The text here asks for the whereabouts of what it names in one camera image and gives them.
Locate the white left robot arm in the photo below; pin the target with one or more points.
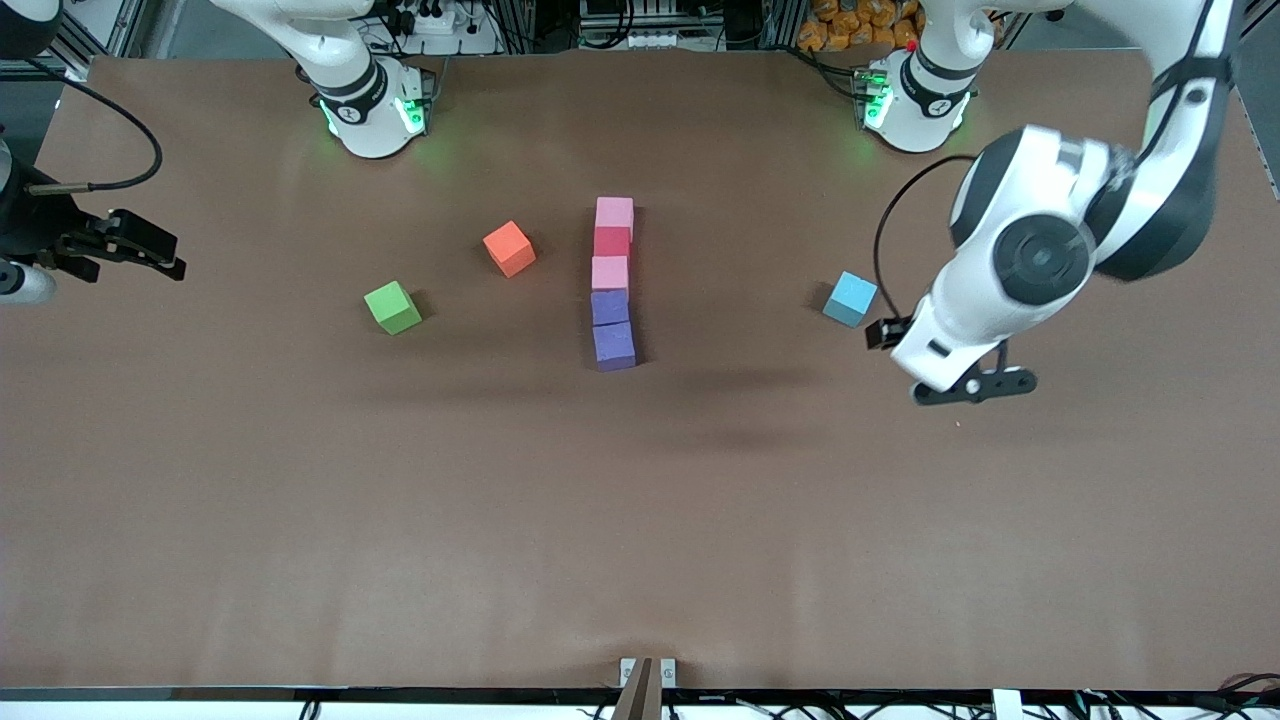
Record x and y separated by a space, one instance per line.
1050 160

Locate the brown table cover sheet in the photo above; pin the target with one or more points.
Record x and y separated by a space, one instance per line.
640 550

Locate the light blue foam cube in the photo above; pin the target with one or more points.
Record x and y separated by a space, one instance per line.
850 298

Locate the green foam cube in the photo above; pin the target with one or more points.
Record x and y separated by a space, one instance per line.
392 305

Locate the pink foam cube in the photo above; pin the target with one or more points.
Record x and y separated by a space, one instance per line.
615 212
610 272

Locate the small white box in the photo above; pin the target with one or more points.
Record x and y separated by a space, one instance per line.
1008 705

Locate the white power strip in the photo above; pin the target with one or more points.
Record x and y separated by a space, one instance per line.
445 25

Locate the bag of orange items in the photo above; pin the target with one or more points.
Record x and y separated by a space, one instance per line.
850 25

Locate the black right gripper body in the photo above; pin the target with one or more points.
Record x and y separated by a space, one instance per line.
38 228

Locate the purple foam cube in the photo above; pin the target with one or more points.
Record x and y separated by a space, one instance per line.
614 347
610 307

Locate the white equipment rack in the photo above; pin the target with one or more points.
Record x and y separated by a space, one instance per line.
630 40

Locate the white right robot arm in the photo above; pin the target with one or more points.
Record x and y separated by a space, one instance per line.
365 130

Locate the orange foam cube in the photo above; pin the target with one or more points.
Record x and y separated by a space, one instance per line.
508 247

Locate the metal bracket with brown wedge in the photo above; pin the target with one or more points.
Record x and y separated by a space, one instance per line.
640 690

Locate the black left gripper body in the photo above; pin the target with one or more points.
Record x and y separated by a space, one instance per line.
884 333

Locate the red foam cube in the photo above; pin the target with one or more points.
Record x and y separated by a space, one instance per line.
612 242

